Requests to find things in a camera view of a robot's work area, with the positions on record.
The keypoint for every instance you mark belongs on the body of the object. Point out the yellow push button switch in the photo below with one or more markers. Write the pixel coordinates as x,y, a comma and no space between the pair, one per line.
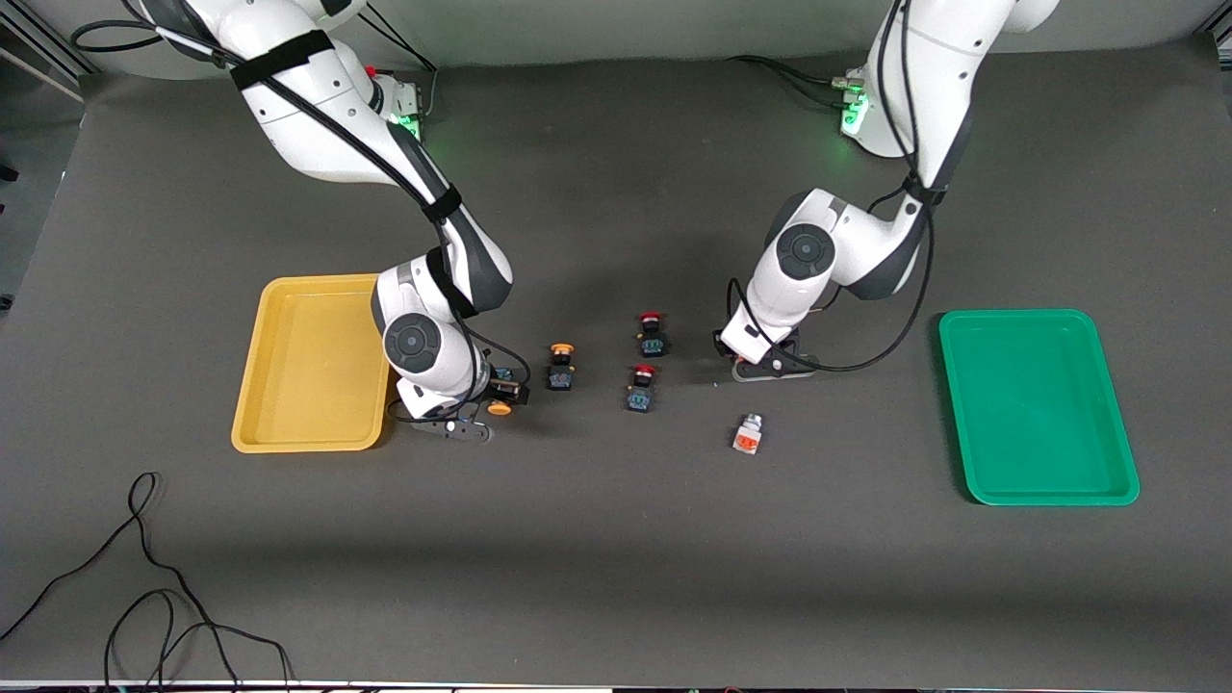
500,408
561,369

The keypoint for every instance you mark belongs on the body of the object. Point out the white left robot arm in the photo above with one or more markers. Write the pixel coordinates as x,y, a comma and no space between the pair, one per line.
828,260

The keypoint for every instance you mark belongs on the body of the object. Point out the yellow plastic tray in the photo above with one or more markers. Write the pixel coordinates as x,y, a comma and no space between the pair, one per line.
308,366

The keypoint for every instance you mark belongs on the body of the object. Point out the dark grey table mat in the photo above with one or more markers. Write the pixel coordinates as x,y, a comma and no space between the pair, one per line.
616,539

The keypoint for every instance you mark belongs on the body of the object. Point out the red push button switch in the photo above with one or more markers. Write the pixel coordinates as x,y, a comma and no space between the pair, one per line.
652,337
642,390

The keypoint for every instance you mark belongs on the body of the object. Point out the green plastic tray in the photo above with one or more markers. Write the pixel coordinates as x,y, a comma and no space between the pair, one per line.
1038,409

